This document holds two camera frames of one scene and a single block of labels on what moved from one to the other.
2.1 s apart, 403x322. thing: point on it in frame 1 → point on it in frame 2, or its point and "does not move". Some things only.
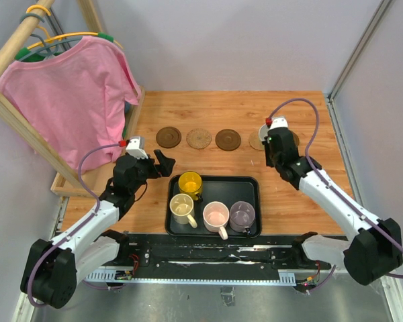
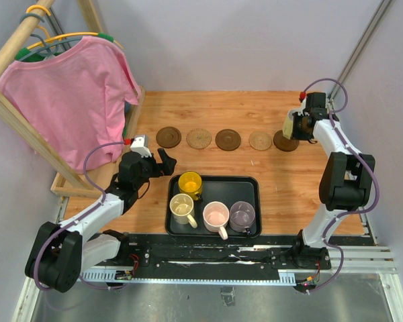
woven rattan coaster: x=255 y=141 does not move
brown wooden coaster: x=168 y=137 does not move
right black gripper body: x=271 y=158 → x=298 y=132
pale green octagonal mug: x=263 y=131 → x=288 y=123
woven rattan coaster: x=198 y=138 does not move
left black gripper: x=166 y=165 does not move
